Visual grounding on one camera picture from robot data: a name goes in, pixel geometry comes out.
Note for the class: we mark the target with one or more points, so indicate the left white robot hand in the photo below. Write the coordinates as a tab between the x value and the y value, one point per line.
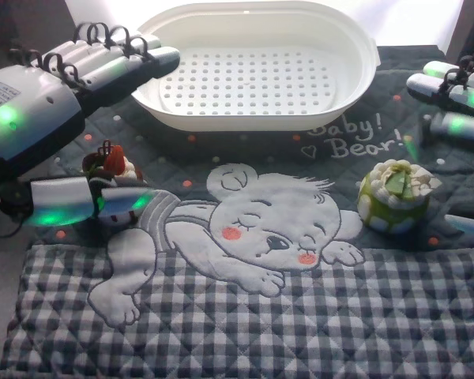
31	106

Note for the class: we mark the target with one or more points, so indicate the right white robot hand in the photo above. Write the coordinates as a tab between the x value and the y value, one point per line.
462	92

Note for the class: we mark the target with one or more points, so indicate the chocolate strawberry toy cake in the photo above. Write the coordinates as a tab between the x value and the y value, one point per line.
116	162

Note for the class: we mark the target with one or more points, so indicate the green cream toy cake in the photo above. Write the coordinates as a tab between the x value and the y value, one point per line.
391	197

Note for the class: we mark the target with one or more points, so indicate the white perforated plastic tray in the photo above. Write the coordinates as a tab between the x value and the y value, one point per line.
253	79

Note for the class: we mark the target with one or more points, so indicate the grey quilt with bear print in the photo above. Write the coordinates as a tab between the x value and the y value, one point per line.
237	323

